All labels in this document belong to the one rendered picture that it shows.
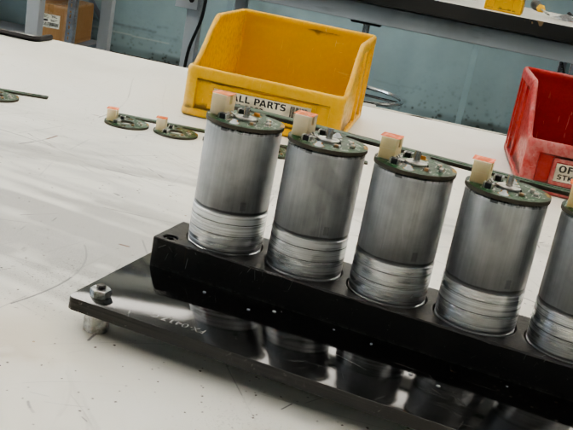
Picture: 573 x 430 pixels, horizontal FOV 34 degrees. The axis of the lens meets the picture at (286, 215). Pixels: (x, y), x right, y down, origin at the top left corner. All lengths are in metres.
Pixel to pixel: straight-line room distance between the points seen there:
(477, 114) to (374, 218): 4.45
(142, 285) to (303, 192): 0.06
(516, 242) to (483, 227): 0.01
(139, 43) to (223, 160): 4.66
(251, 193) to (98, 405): 0.09
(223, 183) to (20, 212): 0.11
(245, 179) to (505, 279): 0.08
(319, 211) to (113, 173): 0.18
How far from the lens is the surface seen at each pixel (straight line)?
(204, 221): 0.30
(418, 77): 4.71
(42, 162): 0.45
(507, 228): 0.27
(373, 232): 0.28
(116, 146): 0.49
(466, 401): 0.26
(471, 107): 4.72
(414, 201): 0.28
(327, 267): 0.29
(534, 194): 0.28
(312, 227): 0.29
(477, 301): 0.28
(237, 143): 0.29
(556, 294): 0.28
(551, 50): 2.64
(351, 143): 0.29
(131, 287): 0.29
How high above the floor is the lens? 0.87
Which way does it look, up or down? 17 degrees down
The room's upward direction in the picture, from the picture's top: 11 degrees clockwise
